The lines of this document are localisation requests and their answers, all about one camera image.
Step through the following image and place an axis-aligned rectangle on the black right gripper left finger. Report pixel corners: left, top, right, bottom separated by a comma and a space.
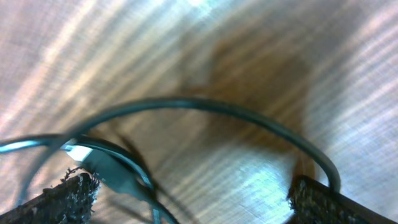
1, 172, 100, 224

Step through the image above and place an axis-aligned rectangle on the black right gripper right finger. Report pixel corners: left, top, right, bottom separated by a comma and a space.
287, 175, 397, 224

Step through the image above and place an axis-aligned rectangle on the black USB cable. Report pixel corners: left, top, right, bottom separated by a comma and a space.
0, 134, 180, 224
15, 96, 342, 206

